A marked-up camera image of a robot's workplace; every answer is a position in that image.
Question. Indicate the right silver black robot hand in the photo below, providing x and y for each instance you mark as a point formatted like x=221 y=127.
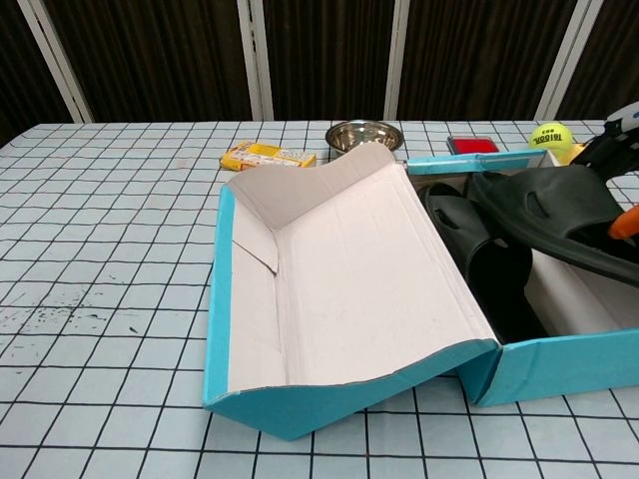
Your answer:
x=601 y=152

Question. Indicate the black rubber slipper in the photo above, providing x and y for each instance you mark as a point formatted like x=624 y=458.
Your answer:
x=564 y=199
x=449 y=224

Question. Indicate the light blue cardboard shoe box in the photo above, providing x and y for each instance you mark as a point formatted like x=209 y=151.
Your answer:
x=359 y=279

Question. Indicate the yellow pear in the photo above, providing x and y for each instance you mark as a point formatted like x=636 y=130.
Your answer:
x=577 y=152

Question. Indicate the yellow-green tennis ball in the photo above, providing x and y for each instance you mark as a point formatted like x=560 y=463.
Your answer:
x=549 y=141

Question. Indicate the red ink pad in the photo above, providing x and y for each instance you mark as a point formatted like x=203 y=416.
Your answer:
x=473 y=145

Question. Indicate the stainless steel bowl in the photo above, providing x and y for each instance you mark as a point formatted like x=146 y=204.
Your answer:
x=359 y=136

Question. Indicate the yellow snack packet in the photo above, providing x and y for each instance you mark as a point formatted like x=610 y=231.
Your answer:
x=264 y=155

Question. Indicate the light blue checkered tablecloth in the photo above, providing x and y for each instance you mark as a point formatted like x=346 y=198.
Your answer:
x=100 y=399

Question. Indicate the dark screen panel white frame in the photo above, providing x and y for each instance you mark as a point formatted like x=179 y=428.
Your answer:
x=329 y=60
x=15 y=75
x=474 y=60
x=150 y=60
x=619 y=50

